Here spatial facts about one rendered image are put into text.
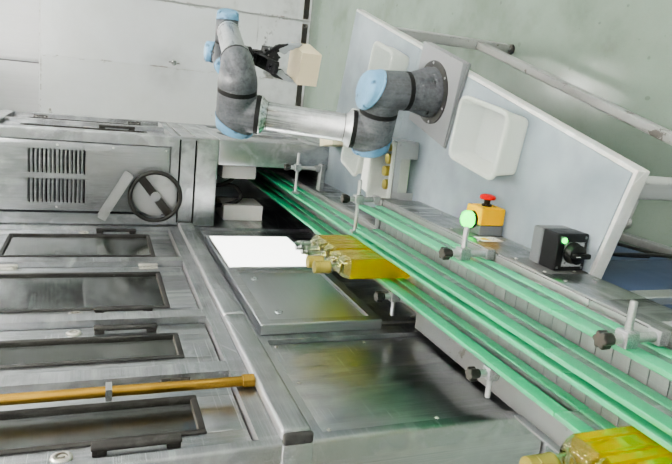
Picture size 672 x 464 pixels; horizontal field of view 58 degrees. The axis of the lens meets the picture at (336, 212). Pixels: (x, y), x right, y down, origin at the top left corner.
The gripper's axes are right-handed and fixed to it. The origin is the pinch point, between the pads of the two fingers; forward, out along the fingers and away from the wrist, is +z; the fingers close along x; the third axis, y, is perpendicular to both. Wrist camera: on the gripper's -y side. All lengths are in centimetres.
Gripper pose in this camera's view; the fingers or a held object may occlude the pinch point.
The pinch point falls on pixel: (299, 63)
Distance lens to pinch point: 238.2
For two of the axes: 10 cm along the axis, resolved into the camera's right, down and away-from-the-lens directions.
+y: -3.1, -4.7, 8.3
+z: 9.3, 0.3, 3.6
